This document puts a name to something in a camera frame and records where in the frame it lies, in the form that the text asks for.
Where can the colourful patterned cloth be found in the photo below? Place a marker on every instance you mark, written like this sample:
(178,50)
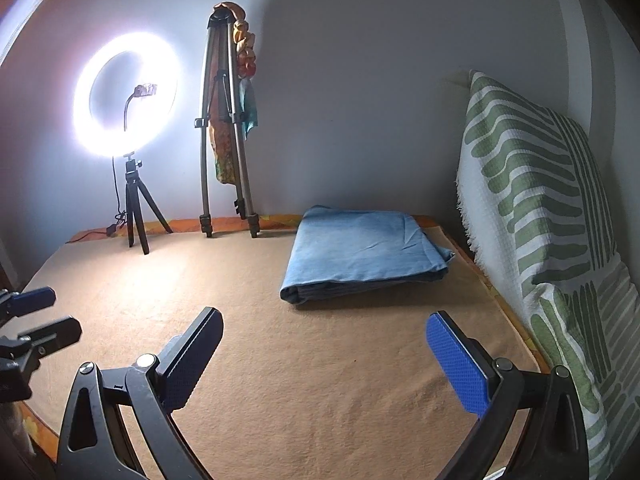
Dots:
(225,160)

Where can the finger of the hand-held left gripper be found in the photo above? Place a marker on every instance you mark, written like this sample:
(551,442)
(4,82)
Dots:
(55,332)
(32,300)

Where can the green white patterned cushion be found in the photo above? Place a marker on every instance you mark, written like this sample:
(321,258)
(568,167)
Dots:
(530,185)

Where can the grey metal tripod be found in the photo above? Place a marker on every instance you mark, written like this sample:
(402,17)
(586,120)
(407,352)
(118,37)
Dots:
(206,225)

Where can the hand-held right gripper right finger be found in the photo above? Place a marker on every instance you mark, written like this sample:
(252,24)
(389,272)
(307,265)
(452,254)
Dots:
(457,365)

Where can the orange patterned bed sheet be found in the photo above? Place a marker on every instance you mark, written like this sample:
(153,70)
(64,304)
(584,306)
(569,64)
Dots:
(185,224)

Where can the blue denim pants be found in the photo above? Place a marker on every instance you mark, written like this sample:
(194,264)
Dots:
(360,245)

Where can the gooseneck phone holder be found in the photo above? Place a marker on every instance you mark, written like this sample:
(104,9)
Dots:
(145,90)

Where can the tan blanket-covered table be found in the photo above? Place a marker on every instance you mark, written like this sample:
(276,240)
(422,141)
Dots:
(300,385)

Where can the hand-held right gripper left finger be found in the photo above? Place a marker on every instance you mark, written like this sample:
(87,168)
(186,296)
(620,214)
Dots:
(192,360)

